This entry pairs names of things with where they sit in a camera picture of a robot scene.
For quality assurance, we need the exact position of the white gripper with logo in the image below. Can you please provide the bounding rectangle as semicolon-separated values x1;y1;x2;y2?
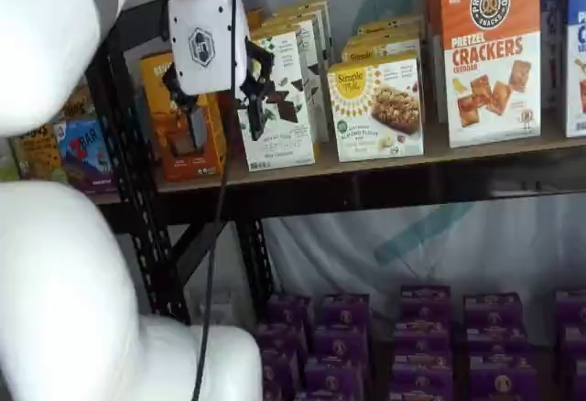
160;0;277;154

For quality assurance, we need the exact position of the orange Revival cracker box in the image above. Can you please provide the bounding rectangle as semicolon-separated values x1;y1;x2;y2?
139;50;228;182

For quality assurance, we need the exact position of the blue Pretzel Crackers box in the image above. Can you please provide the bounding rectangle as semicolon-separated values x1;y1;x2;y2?
565;0;586;139
541;0;569;109

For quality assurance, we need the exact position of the black metal shelf rack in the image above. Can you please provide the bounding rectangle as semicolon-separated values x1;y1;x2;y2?
84;2;586;324

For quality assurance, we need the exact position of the Simple Mills almond bar box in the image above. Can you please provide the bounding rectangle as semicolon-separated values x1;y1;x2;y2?
327;56;426;163
341;37;422;67
355;14;425;45

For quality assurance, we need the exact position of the thin black cable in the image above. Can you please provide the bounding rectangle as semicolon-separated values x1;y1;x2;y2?
190;0;285;401

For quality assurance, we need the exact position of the purple Annie's snack box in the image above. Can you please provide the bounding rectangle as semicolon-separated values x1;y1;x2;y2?
255;324;306;359
560;325;586;361
391;386;452;401
266;294;315;329
554;288;586;324
258;350;298;401
396;322;452;356
297;389;363;401
571;359;586;401
400;285;452;324
462;293;523;329
320;294;371;329
466;327;530;361
392;352;452;391
304;357;365;396
480;357;539;401
313;325;367;361

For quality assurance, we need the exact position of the white tarp with teal print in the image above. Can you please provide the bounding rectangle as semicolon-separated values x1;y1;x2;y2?
263;0;586;320

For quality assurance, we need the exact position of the blue Clif Zbar box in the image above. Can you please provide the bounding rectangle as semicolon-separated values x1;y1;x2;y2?
53;119;115;191

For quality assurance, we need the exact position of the yellow brown snack box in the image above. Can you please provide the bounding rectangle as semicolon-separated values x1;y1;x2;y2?
8;124;63;181
57;84;100;123

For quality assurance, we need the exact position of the orange Pretzel Crackers box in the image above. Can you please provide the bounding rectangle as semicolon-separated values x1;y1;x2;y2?
439;0;544;149

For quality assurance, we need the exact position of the Simple Mills mint thins box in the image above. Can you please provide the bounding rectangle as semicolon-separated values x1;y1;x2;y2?
269;8;331;72
258;18;328;145
281;0;333;54
235;29;317;172

